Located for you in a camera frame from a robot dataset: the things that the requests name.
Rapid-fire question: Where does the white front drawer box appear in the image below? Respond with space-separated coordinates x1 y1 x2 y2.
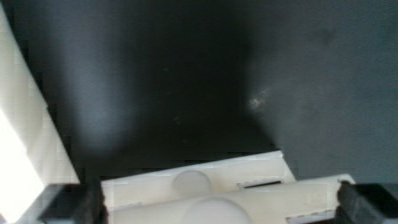
102 151 295 210

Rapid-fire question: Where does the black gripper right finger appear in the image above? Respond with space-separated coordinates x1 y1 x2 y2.
334 182 398 224

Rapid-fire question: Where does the white drawer box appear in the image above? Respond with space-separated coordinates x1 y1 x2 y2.
102 151 295 210
109 174 354 224

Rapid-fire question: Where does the white front barrier rail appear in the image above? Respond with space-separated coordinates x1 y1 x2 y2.
0 4 79 224

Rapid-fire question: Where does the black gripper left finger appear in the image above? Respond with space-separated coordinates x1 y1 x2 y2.
36 182 111 224

